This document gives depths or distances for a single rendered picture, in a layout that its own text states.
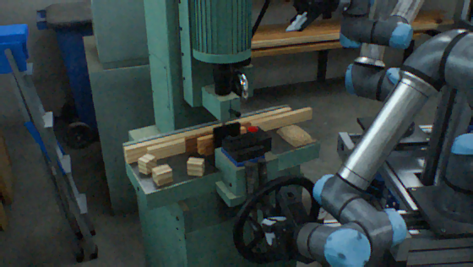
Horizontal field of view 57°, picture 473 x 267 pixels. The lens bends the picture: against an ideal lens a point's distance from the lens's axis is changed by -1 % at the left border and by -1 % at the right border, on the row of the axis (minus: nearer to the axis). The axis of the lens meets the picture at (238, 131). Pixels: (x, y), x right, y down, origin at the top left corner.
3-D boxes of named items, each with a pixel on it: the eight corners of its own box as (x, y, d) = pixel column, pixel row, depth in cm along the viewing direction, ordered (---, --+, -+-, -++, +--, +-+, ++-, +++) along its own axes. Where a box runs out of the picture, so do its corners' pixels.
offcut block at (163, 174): (158, 186, 125) (157, 174, 123) (153, 179, 128) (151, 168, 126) (173, 181, 127) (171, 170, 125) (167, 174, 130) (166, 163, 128)
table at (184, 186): (158, 231, 117) (155, 214, 114) (125, 175, 140) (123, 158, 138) (338, 171, 142) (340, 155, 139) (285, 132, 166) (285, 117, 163)
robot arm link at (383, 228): (376, 192, 97) (335, 204, 93) (414, 221, 89) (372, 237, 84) (369, 220, 101) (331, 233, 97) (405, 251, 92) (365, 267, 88)
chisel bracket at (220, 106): (220, 126, 138) (220, 101, 134) (202, 109, 149) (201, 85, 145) (241, 121, 142) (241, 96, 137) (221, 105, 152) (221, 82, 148)
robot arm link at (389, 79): (409, 115, 161) (416, 80, 154) (373, 106, 167) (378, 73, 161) (417, 103, 170) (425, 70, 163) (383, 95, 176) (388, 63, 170)
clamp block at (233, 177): (234, 198, 125) (234, 171, 121) (214, 174, 135) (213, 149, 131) (279, 183, 131) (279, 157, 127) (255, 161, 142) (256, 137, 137)
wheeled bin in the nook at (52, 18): (63, 155, 312) (34, 19, 266) (60, 124, 356) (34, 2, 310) (153, 138, 333) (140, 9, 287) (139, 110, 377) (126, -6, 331)
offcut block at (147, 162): (138, 171, 131) (137, 159, 129) (149, 165, 134) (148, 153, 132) (147, 175, 130) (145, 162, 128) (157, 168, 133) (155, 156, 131)
